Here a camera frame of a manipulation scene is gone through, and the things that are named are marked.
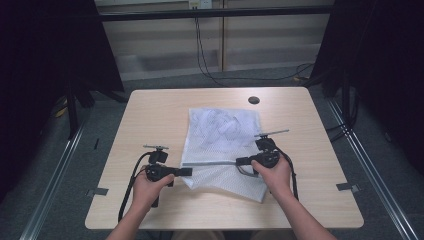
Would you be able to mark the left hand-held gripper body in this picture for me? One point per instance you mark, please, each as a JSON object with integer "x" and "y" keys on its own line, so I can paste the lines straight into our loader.
{"x": 160, "y": 171}

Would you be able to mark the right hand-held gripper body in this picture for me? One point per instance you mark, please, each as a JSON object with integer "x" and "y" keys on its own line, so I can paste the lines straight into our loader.
{"x": 268, "y": 158}

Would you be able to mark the white mesh laundry bag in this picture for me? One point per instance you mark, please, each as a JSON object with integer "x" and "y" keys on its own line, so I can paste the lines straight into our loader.
{"x": 216, "y": 150}

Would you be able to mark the person's right hand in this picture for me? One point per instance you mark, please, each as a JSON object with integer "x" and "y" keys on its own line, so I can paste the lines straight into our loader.
{"x": 276, "y": 180}

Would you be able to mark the person's left hand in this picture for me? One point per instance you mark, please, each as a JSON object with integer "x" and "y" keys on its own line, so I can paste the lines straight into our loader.
{"x": 146, "y": 193}

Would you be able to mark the white garment with dark print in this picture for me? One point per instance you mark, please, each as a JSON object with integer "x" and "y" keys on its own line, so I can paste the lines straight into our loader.
{"x": 221, "y": 126}

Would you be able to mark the person's lap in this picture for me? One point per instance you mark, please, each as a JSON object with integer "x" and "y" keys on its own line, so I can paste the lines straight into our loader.
{"x": 200, "y": 236}

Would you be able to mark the grey tape strip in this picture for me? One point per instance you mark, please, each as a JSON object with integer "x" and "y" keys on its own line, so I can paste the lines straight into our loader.
{"x": 348, "y": 187}
{"x": 98, "y": 192}

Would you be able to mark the small black floor item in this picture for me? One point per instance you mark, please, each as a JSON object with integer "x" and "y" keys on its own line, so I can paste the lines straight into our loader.
{"x": 96, "y": 144}

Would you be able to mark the black stand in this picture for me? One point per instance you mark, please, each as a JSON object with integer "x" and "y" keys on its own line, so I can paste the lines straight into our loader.
{"x": 71, "y": 113}

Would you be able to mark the yellow floor item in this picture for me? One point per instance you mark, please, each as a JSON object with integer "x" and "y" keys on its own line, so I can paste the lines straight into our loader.
{"x": 61, "y": 110}

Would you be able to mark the black curtain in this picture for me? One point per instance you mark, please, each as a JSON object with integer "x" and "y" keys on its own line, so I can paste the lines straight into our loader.
{"x": 383, "y": 66}
{"x": 40, "y": 66}

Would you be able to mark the black horizontal bar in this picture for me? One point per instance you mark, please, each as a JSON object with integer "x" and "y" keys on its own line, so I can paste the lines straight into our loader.
{"x": 213, "y": 13}

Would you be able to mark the metal floor rail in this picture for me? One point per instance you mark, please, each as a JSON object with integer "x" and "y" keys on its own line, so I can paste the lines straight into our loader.
{"x": 376, "y": 180}
{"x": 50, "y": 186}

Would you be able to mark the white wall socket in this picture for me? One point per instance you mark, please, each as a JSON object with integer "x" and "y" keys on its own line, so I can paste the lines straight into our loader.
{"x": 200, "y": 4}

